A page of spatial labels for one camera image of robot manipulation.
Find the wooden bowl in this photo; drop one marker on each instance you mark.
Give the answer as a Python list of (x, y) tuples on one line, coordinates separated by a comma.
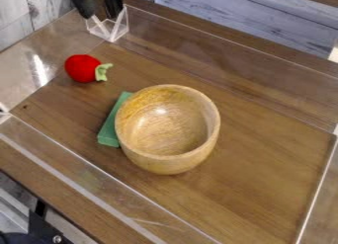
[(167, 126)]

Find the red plush strawberry toy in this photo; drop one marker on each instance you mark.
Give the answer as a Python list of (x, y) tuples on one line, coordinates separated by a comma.
[(86, 69)]

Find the green rectangular block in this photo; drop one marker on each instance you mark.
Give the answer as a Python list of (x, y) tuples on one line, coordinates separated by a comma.
[(107, 136)]

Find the clear acrylic corner bracket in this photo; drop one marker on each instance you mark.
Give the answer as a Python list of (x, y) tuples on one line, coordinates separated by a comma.
[(110, 29)]

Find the clear acrylic tray wall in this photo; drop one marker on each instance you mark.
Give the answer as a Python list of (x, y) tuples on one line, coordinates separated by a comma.
[(266, 187)]

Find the black clamp under table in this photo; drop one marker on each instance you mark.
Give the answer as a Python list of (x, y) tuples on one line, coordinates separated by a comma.
[(40, 233)]

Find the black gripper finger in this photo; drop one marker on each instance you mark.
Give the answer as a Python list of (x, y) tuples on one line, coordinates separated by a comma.
[(84, 7), (114, 7)]

